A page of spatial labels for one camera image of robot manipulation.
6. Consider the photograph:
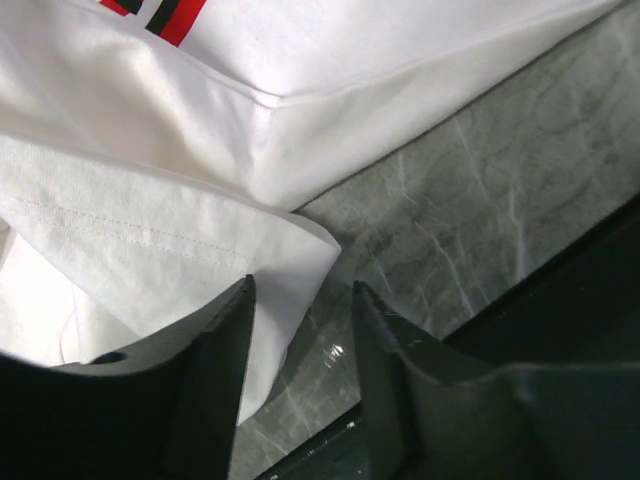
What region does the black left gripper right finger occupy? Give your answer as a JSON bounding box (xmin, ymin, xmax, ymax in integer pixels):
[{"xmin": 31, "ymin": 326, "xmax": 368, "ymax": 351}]
[{"xmin": 352, "ymin": 282, "xmax": 639, "ymax": 479}]

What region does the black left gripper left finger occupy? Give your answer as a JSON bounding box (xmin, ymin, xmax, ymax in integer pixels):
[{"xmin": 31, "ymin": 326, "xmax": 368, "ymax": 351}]
[{"xmin": 1, "ymin": 276, "xmax": 256, "ymax": 479}]

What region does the white t-shirt red print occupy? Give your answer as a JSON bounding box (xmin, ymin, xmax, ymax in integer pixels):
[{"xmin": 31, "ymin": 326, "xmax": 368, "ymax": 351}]
[{"xmin": 1, "ymin": 1, "xmax": 612, "ymax": 420}]

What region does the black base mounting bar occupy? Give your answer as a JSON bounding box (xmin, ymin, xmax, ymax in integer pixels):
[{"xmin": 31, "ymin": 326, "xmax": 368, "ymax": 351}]
[{"xmin": 266, "ymin": 200, "xmax": 639, "ymax": 479}]

